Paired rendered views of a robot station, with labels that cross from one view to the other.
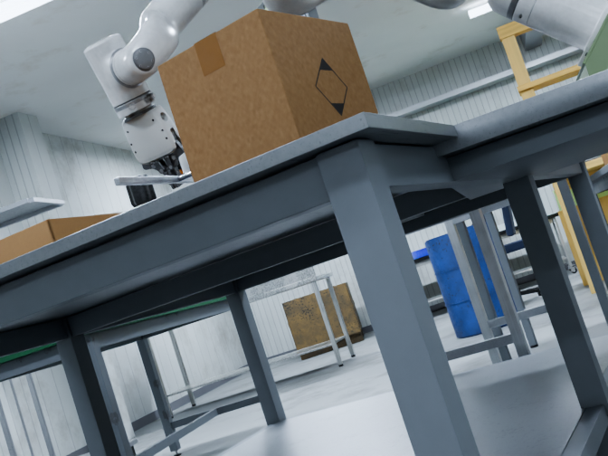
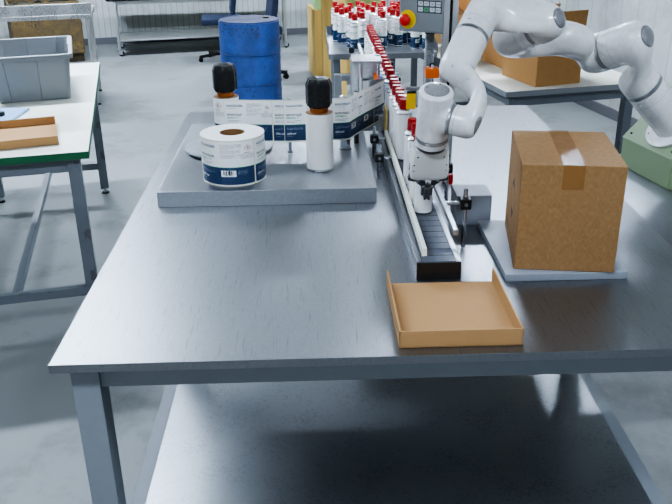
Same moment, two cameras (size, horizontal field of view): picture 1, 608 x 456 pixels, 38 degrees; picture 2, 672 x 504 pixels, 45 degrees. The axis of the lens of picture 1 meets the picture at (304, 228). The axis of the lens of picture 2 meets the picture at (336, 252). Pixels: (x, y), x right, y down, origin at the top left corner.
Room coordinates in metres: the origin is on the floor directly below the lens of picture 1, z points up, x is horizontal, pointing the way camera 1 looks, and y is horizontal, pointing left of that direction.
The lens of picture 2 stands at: (0.12, 1.35, 1.70)
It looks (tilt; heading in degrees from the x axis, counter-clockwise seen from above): 24 degrees down; 334
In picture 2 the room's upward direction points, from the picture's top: 1 degrees counter-clockwise
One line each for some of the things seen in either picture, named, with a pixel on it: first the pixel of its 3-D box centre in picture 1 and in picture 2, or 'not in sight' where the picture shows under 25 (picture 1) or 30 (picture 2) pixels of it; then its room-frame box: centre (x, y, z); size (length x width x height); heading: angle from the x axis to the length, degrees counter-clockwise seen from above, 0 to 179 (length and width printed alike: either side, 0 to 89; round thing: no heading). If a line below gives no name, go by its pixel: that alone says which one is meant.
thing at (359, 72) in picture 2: not in sight; (367, 92); (2.78, -0.11, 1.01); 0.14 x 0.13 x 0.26; 155
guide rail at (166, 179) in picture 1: (254, 177); (426, 164); (2.08, 0.07, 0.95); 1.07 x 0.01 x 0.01; 155
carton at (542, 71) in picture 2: not in sight; (543, 42); (3.52, -1.58, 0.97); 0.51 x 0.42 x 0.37; 82
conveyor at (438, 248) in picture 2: not in sight; (403, 165); (2.35, -0.01, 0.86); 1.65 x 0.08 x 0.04; 155
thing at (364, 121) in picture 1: (256, 242); (376, 189); (2.28, 0.13, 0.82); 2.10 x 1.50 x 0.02; 155
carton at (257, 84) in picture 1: (278, 111); (560, 198); (1.59, -0.02, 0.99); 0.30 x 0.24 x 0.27; 147
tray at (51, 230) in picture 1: (56, 250); (449, 305); (1.45, 0.40, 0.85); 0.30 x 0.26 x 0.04; 155
